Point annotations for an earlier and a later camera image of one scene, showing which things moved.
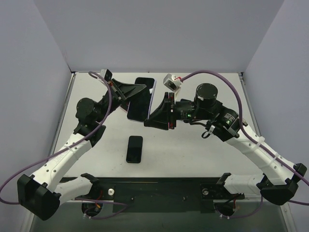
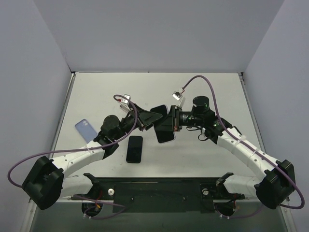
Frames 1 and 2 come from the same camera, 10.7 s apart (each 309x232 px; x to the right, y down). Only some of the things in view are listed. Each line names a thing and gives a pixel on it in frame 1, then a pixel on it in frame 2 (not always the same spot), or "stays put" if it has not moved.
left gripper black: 118,90 -> 140,120
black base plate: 159,195 stays put
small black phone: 134,149 stays put
